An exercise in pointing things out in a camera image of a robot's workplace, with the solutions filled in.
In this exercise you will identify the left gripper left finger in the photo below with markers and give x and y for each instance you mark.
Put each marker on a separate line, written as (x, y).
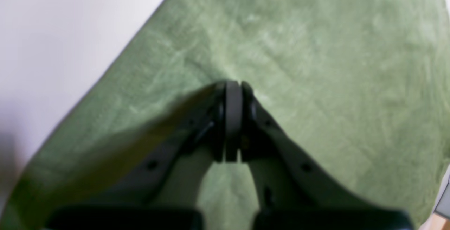
(160, 192)

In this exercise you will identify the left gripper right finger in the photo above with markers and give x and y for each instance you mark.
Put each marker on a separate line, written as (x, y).
(293, 190)

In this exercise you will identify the green t-shirt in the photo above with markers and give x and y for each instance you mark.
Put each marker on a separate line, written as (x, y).
(361, 85)

